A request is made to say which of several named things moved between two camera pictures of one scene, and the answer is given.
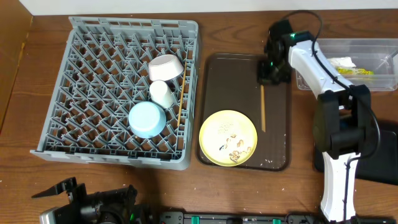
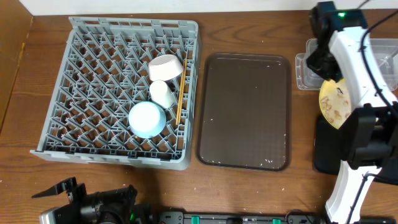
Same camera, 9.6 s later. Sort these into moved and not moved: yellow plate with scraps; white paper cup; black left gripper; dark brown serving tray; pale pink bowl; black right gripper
Moved: yellow plate with scraps; black right gripper
Not moved: white paper cup; dark brown serving tray; black left gripper; pale pink bowl
